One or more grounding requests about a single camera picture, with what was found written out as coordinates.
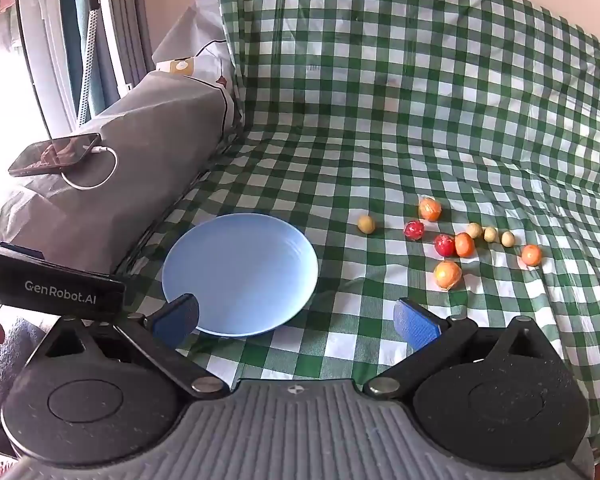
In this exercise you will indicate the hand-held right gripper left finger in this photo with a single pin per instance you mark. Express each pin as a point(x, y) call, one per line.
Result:
point(177, 316)

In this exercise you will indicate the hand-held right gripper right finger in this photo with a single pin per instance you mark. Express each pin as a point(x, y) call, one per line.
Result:
point(416, 324)

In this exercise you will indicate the small mandarin orange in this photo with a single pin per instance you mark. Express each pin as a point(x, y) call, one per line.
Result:
point(531, 255)
point(430, 209)
point(465, 245)
point(447, 274)

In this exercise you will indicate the light blue plate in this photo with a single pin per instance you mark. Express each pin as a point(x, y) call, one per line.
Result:
point(240, 270)

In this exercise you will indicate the small red apple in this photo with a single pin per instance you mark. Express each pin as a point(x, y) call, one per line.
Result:
point(443, 245)
point(414, 230)

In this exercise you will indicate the small tan longan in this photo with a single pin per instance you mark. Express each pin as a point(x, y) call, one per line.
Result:
point(507, 238)
point(366, 224)
point(490, 234)
point(474, 230)

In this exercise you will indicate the black smartphone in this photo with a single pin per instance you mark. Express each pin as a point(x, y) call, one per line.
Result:
point(55, 154)

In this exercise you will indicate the green checkered cloth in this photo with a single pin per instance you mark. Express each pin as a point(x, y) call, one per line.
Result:
point(405, 110)

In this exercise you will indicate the white perforated bar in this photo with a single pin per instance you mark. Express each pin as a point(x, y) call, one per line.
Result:
point(89, 60)

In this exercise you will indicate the teal curtain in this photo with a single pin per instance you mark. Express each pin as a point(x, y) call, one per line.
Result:
point(77, 20)

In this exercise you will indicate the white printed cloth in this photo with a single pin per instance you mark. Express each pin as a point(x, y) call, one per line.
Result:
point(207, 45)

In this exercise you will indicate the white window frame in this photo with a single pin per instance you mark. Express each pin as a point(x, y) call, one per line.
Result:
point(45, 35)

